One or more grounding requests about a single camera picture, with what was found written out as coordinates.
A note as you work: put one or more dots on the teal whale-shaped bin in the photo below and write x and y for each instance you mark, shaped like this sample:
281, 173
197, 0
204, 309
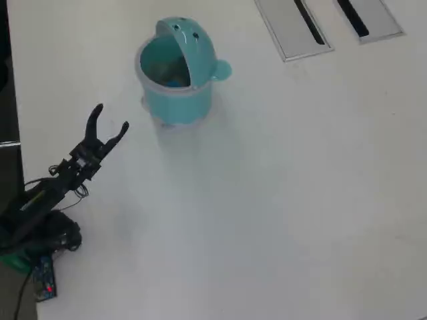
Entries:
180, 100

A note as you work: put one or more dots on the blue lego block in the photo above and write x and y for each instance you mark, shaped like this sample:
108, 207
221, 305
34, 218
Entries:
173, 82

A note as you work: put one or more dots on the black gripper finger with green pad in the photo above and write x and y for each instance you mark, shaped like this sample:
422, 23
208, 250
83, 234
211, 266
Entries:
92, 128
115, 140

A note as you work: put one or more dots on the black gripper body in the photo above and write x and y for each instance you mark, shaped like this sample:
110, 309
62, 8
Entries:
86, 160

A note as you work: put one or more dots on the blue controller circuit board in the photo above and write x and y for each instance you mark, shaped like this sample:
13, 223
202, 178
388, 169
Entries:
45, 276

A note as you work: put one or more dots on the green table clamp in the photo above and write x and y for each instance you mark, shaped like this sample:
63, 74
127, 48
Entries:
13, 260

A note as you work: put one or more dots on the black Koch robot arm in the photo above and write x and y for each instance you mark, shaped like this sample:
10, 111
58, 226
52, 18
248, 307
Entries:
40, 203

